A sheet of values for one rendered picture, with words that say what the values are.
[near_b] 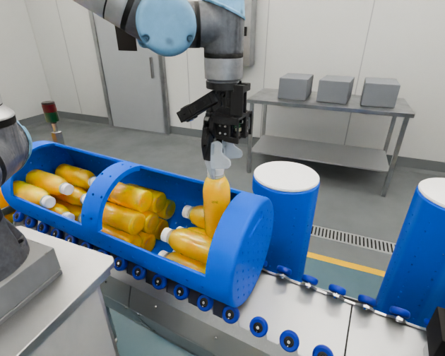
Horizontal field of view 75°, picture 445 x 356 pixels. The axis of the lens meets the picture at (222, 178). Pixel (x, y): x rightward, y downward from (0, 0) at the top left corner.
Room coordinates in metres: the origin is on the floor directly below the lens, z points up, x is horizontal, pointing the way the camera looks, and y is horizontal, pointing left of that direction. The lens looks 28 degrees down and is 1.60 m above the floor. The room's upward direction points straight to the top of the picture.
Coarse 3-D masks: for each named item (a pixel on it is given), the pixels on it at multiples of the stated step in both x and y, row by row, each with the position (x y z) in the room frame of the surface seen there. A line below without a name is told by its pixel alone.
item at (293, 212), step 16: (256, 192) 1.05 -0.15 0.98; (272, 192) 0.99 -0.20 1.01; (288, 192) 0.97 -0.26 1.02; (304, 192) 0.98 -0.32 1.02; (288, 208) 0.97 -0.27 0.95; (304, 208) 0.98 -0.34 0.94; (288, 224) 0.97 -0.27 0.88; (304, 224) 0.99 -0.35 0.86; (272, 240) 0.98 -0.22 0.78; (288, 240) 0.97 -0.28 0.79; (304, 240) 1.00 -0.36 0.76; (272, 256) 0.98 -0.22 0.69; (288, 256) 0.97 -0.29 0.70; (304, 256) 1.02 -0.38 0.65
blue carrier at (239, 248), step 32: (32, 160) 0.95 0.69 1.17; (64, 160) 1.05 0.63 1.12; (96, 160) 1.00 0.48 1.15; (96, 192) 0.68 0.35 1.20; (192, 192) 0.81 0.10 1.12; (64, 224) 0.69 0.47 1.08; (96, 224) 0.63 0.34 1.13; (192, 224) 0.78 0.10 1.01; (224, 224) 0.52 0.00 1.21; (256, 224) 0.56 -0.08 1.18; (128, 256) 0.58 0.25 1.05; (160, 256) 0.53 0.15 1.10; (224, 256) 0.47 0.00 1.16; (256, 256) 0.57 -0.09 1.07; (192, 288) 0.50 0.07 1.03; (224, 288) 0.44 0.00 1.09
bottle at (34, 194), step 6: (18, 180) 0.88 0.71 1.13; (18, 186) 0.84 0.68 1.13; (24, 186) 0.83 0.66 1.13; (30, 186) 0.83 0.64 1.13; (36, 186) 0.84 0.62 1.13; (18, 192) 0.82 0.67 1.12; (24, 192) 0.81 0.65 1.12; (30, 192) 0.80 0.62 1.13; (36, 192) 0.80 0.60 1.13; (42, 192) 0.81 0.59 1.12; (48, 192) 0.83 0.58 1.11; (24, 198) 0.79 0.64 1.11; (30, 198) 0.79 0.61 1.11; (36, 198) 0.78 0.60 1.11; (36, 204) 0.78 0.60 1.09
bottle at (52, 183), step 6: (30, 174) 0.90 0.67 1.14; (36, 174) 0.89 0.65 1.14; (42, 174) 0.89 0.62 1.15; (48, 174) 0.89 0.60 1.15; (54, 174) 0.89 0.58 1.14; (30, 180) 0.89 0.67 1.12; (36, 180) 0.87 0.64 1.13; (42, 180) 0.86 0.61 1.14; (48, 180) 0.86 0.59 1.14; (54, 180) 0.85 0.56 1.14; (60, 180) 0.86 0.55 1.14; (42, 186) 0.85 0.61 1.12; (48, 186) 0.84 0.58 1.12; (54, 186) 0.84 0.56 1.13; (60, 186) 0.84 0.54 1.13; (54, 192) 0.83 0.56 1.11; (60, 192) 0.83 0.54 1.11
